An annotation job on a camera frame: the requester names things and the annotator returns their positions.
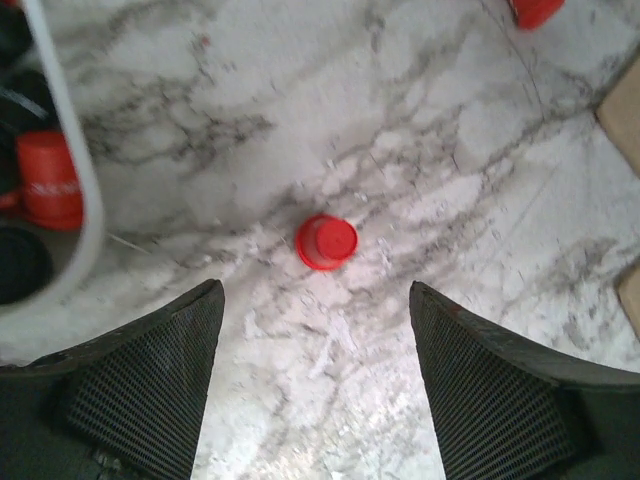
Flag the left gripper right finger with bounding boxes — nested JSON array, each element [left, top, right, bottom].
[[410, 282, 639, 479]]

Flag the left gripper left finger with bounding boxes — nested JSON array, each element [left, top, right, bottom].
[[1, 279, 225, 479]]

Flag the black coffee capsule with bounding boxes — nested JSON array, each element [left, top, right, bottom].
[[1, 227, 53, 305], [1, 69, 57, 149]]

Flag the red coffee capsule cluster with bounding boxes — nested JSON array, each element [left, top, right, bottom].
[[294, 213, 358, 271]]

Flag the brown cardboard square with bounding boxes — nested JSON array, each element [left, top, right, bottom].
[[596, 59, 640, 176]]

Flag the white rectangular storage basket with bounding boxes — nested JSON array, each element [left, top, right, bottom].
[[1, 1, 105, 321]]

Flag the brown cardboard sheet right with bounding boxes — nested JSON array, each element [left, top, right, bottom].
[[616, 261, 640, 337]]

